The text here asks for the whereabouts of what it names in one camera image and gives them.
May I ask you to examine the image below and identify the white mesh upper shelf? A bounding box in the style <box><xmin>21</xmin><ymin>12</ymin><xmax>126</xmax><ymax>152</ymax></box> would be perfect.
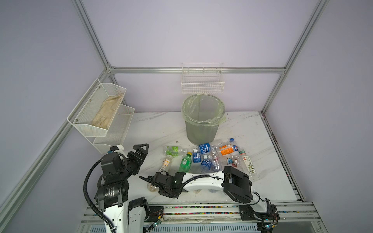
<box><xmin>67</xmin><ymin>79</ymin><xmax>126</xmax><ymax>137</ymax></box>

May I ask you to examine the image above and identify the orange label bottle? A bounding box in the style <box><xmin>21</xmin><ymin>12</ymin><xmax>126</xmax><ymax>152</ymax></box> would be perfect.
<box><xmin>218</xmin><ymin>144</ymin><xmax>240</xmax><ymax>156</ymax></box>

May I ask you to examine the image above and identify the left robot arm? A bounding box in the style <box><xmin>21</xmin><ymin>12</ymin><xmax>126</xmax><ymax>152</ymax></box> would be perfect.
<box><xmin>83</xmin><ymin>144</ymin><xmax>150</xmax><ymax>233</ymax></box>

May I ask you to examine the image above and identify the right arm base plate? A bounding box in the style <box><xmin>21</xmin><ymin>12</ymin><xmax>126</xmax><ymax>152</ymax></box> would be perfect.
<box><xmin>239</xmin><ymin>204</ymin><xmax>280</xmax><ymax>222</ymax></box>

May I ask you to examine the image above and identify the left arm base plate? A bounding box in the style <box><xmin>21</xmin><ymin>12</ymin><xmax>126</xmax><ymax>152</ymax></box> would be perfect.
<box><xmin>145</xmin><ymin>206</ymin><xmax>164</xmax><ymax>223</ymax></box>

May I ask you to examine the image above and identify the round bottle red label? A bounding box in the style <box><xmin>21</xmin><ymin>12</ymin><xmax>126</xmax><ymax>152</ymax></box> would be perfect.
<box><xmin>147</xmin><ymin>183</ymin><xmax>159</xmax><ymax>192</ymax></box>

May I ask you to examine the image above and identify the beige cloth in shelf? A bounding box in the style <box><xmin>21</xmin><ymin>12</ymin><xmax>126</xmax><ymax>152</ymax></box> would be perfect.
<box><xmin>91</xmin><ymin>94</ymin><xmax>124</xmax><ymax>130</ymax></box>

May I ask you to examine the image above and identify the white mesh shelf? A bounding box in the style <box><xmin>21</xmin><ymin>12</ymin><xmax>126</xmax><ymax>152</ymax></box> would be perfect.
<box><xmin>67</xmin><ymin>79</ymin><xmax>126</xmax><ymax>137</ymax></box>
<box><xmin>92</xmin><ymin>104</ymin><xmax>135</xmax><ymax>154</ymax></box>

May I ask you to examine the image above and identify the mesh waste bin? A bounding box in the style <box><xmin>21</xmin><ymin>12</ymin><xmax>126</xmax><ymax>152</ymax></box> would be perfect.
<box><xmin>185</xmin><ymin>122</ymin><xmax>220</xmax><ymax>145</ymax></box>

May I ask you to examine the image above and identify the clear bottle yellow label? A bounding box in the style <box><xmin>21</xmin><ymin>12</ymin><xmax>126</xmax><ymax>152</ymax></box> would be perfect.
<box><xmin>158</xmin><ymin>155</ymin><xmax>173</xmax><ymax>172</ymax></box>

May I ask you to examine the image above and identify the white mesh lower shelf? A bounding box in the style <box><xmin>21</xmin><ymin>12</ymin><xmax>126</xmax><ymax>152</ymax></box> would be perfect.
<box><xmin>92</xmin><ymin>104</ymin><xmax>135</xmax><ymax>154</ymax></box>

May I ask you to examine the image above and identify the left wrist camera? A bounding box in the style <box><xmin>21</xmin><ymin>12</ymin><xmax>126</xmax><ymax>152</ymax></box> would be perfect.
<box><xmin>107</xmin><ymin>145</ymin><xmax>125</xmax><ymax>155</ymax></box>

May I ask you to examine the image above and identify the crushed bottle green label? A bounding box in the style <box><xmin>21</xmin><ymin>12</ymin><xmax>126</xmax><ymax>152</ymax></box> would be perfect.
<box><xmin>163</xmin><ymin>146</ymin><xmax>187</xmax><ymax>157</ymax></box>

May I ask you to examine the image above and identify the red label crushed bottle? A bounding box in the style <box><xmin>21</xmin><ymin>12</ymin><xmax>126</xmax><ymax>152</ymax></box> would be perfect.
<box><xmin>227</xmin><ymin>156</ymin><xmax>241</xmax><ymax>169</ymax></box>

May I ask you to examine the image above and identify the clear crushed bottle purple print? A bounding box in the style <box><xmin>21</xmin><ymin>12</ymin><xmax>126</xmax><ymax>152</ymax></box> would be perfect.
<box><xmin>210</xmin><ymin>147</ymin><xmax>222</xmax><ymax>172</ymax></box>

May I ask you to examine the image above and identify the white wire wall basket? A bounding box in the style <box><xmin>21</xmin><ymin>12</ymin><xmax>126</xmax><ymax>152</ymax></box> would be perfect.
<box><xmin>181</xmin><ymin>63</ymin><xmax>225</xmax><ymax>94</ymax></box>

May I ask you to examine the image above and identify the green soda bottle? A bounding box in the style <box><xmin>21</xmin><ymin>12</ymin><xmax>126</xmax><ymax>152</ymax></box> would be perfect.
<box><xmin>179</xmin><ymin>152</ymin><xmax>192</xmax><ymax>173</ymax></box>

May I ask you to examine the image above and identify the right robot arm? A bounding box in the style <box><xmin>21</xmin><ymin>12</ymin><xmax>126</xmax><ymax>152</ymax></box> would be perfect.
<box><xmin>140</xmin><ymin>166</ymin><xmax>279</xmax><ymax>223</ymax></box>

